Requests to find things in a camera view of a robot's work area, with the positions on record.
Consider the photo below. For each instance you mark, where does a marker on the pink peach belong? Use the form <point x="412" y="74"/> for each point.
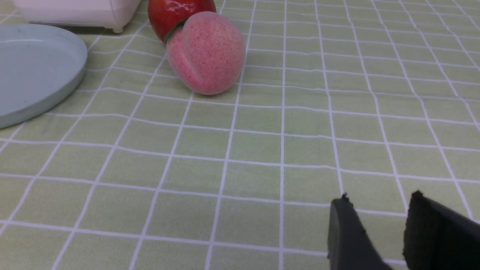
<point x="207" y="53"/>

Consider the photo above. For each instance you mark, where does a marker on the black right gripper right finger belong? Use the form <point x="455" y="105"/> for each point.
<point x="438" y="238"/>

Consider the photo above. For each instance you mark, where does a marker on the light blue plate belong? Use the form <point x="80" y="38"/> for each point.
<point x="40" y="66"/>

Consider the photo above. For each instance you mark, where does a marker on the red apple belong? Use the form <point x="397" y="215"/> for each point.
<point x="166" y="15"/>

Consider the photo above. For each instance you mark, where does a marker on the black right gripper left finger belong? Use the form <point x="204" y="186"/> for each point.
<point x="349" y="246"/>

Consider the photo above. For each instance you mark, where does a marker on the white toaster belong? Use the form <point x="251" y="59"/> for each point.
<point x="109" y="14"/>

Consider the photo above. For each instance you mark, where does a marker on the green checkered tablecloth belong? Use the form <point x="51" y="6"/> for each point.
<point x="133" y="171"/>

